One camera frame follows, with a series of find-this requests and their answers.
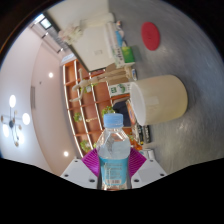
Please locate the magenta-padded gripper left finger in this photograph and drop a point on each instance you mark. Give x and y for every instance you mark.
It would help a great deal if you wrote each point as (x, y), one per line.
(80, 172)

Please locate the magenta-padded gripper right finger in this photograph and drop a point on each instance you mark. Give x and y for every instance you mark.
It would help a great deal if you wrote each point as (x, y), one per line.
(148, 171)

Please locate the clear blue-capped water bottle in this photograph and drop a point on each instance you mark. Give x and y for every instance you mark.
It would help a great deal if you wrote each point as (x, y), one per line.
(113, 156)

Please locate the wooden shelf unit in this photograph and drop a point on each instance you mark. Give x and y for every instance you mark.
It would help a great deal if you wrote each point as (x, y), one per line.
(83, 110)

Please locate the chair with dark jacket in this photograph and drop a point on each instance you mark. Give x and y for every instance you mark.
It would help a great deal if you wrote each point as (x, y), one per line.
(120, 108)

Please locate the cream cup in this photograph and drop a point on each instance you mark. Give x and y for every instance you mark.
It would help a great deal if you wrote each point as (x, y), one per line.
(163, 98)

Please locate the ceiling lamp with round lights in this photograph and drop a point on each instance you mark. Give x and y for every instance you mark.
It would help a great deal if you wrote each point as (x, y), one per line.
(15, 121)

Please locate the tall green-white carton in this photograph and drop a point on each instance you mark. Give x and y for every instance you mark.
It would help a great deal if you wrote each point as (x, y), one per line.
(119, 89)

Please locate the small green-white box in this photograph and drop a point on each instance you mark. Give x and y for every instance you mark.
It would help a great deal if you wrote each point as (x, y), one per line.
(126, 56)

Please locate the flat round red coaster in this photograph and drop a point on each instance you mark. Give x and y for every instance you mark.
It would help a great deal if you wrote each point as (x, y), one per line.
(150, 36)

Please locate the window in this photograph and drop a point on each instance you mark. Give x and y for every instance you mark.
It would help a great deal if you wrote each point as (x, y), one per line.
(43, 24)

